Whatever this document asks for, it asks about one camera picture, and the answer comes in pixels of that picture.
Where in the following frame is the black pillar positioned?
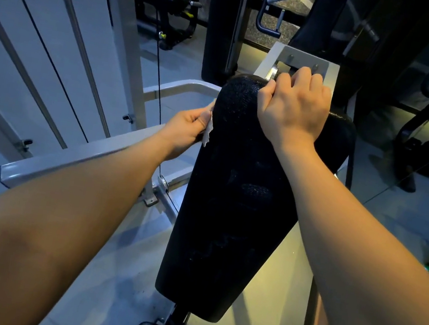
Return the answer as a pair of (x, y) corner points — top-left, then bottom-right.
(193, 0), (256, 89)

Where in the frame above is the grey gym machine frame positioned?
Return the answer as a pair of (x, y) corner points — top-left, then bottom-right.
(0, 0), (397, 325)

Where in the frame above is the person's left forearm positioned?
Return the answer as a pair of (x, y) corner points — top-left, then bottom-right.
(0, 102), (177, 325)

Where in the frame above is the person's left hand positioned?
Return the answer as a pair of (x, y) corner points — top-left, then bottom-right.
(156, 92), (217, 167)

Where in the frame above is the chrome guide rod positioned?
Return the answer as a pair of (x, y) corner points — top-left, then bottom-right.
(30, 0), (136, 139)
(0, 0), (93, 151)

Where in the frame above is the black steel cable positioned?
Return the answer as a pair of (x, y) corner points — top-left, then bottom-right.
(113, 0), (194, 179)
(0, 0), (115, 144)

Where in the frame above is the black padded backrest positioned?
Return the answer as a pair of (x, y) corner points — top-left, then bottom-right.
(150, 64), (364, 325)

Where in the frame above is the beige cleaning cloth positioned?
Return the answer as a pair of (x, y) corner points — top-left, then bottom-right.
(200, 99), (219, 148)

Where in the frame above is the person's right forearm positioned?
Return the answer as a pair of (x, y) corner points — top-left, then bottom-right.
(243, 134), (429, 325)

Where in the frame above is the person's right hand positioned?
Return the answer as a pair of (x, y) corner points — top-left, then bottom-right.
(248, 59), (337, 161)

